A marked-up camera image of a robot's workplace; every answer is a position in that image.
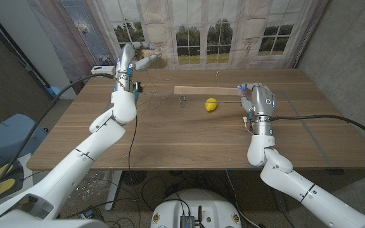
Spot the small blue plastic item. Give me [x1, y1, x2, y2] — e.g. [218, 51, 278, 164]
[45, 85, 63, 98]

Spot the white socket box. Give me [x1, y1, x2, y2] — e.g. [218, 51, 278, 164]
[90, 65, 117, 76]

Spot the white platform box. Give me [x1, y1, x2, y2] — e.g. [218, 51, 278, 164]
[0, 153, 56, 216]

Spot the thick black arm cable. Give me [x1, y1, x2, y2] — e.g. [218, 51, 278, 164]
[0, 73, 116, 212]
[270, 114, 365, 149]

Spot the black floor fan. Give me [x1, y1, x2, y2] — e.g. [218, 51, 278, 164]
[122, 170, 148, 187]

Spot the grey radio module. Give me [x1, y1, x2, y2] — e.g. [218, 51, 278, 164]
[179, 215, 196, 228]

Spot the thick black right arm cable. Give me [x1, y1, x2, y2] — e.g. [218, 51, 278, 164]
[270, 114, 365, 149]

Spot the small device with blue screen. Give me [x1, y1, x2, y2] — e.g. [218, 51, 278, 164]
[81, 207, 97, 220]

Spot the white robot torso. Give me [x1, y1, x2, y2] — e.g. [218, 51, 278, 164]
[150, 188, 243, 228]

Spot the blue plastic bin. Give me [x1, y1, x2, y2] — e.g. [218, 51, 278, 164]
[0, 113, 49, 165]

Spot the white table leg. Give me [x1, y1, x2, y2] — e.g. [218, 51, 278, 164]
[105, 170, 123, 212]

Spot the jute thread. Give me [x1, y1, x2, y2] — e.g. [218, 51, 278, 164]
[136, 70, 176, 127]

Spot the black pedal with yellow pads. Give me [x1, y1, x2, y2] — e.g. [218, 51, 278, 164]
[0, 163, 25, 200]

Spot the grey table leg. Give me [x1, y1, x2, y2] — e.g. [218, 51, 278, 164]
[272, 189, 288, 212]

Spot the wooden clip hanger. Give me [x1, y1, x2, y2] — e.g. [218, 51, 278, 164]
[174, 70, 245, 106]

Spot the printed window backdrop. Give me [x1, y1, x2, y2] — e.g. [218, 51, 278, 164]
[26, 0, 330, 95]

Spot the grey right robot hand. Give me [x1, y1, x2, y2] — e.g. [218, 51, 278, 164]
[236, 82, 277, 136]

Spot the yellow toy lemon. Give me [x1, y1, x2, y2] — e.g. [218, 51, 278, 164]
[205, 98, 218, 112]

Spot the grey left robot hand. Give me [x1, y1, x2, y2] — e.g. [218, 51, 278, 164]
[114, 42, 163, 92]

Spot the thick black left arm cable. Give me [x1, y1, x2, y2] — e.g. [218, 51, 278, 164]
[0, 73, 116, 212]

